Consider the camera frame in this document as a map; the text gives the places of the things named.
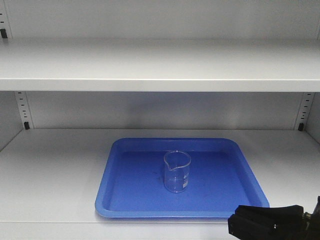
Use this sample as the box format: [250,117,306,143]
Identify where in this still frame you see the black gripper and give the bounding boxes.
[227,199,320,240]

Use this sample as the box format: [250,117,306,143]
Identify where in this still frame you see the clear glass beaker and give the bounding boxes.
[163,150,192,193]

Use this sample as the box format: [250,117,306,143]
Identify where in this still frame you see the white upper cabinet shelf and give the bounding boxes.
[0,38,320,92]

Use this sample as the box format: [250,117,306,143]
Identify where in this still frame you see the blue plastic tray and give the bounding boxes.
[95,138,269,219]

